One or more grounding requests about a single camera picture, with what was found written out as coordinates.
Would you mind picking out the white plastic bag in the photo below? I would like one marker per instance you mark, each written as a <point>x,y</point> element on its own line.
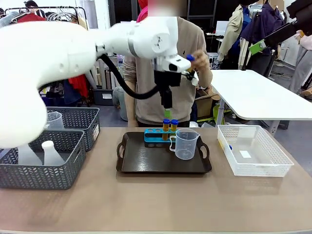
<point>195,124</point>

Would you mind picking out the white paper roll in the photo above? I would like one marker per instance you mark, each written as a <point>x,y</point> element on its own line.
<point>92,79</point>
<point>102,73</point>

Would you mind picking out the cardboard box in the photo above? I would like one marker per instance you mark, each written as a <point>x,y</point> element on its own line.
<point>204,104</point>

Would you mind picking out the seated person in jeans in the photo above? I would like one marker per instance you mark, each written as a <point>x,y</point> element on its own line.
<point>119,102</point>

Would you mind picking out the white table leg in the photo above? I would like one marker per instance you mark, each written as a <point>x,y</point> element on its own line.
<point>220,112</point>

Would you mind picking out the background person with cap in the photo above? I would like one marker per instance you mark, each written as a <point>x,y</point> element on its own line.
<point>31,3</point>

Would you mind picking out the beige garment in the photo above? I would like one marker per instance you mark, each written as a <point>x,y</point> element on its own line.
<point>83,23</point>

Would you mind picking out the white computer case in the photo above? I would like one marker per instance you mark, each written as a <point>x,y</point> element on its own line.
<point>215,61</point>

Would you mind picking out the dark brown serving tray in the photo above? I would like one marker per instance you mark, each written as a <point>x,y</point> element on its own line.
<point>151,161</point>

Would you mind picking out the mannequin in beige coat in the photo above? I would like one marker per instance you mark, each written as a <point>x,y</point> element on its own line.
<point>234,26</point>

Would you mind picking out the person in beige sweater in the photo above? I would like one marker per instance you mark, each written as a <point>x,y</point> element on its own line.
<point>148,109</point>

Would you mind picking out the person's left forearm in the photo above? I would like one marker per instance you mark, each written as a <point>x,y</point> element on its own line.
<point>206,79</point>

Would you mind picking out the dark blue bag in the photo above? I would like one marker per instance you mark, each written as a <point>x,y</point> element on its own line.
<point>193,113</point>

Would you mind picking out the blue test tube rack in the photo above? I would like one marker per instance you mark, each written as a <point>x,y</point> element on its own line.
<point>151,136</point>

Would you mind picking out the clear plastic measuring beaker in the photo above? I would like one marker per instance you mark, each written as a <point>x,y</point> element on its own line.
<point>54,122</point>
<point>185,151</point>

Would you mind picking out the red dress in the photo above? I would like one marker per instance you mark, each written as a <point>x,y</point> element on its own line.
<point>78,84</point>

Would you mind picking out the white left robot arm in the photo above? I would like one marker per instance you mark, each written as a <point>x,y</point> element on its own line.
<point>48,61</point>

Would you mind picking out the background person in grey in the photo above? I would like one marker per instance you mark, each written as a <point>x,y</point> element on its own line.
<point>302,65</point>

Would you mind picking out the red jacket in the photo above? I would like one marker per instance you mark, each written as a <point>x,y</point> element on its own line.
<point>31,18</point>

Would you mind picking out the light grey garment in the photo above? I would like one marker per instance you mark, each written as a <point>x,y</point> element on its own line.
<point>7,19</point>

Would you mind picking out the white plastic flask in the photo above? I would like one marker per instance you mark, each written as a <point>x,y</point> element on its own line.
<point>52,156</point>

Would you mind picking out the white table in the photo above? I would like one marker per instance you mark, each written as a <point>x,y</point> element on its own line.
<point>256,97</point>

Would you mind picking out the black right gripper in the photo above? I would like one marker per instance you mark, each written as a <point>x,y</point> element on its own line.
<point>302,14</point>

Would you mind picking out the grey storage bin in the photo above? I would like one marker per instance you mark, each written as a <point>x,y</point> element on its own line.
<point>100,97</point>

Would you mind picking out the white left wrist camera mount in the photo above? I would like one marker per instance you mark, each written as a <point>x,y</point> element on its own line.
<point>179,64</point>

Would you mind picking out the grey plastic basket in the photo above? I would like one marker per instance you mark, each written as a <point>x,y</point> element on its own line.
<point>83,122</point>
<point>48,179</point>

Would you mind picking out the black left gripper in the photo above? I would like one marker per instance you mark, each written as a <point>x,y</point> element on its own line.
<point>168,80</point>

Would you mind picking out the black clothes rack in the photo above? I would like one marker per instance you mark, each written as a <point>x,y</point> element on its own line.
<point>73,8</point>

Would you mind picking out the mannequin in navy shirt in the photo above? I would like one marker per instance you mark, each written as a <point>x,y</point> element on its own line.
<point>265,24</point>

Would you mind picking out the amber tube with blue cap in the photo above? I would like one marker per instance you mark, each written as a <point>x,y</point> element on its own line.
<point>190,57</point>
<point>174,126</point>
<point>166,130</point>
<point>230,147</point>

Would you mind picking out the white monitor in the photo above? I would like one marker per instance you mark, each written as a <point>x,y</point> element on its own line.
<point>222,27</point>

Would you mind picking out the person's left hand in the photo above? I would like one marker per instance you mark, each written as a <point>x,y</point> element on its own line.
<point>202,62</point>

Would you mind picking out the white plastic basket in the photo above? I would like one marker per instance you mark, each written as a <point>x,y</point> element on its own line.
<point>256,168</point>

